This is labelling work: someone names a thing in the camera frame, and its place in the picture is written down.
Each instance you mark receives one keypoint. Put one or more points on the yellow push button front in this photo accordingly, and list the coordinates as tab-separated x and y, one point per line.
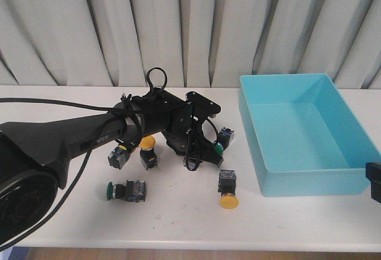
227	187

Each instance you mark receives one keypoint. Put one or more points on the green push button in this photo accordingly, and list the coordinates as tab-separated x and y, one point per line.
132	191
223	140

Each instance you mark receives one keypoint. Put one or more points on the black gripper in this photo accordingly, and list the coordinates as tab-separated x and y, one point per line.
185	136
373	173

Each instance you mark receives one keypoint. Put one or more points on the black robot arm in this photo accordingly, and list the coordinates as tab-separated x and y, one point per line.
35	156

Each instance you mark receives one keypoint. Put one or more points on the grey pleated curtain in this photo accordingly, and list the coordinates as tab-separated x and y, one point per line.
199	43

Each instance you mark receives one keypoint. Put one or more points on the light blue plastic box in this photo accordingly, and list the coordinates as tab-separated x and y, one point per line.
303	137

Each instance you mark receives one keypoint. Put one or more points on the red push button left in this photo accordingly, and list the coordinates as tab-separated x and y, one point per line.
119	157

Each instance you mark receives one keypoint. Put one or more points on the yellow push button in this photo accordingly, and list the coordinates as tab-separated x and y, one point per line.
147	154
227	187

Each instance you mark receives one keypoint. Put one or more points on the green push button left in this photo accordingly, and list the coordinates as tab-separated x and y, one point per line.
132	191

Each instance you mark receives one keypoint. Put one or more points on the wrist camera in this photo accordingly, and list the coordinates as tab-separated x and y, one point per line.
203	107

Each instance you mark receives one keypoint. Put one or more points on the green push button right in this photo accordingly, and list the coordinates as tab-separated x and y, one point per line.
223	140

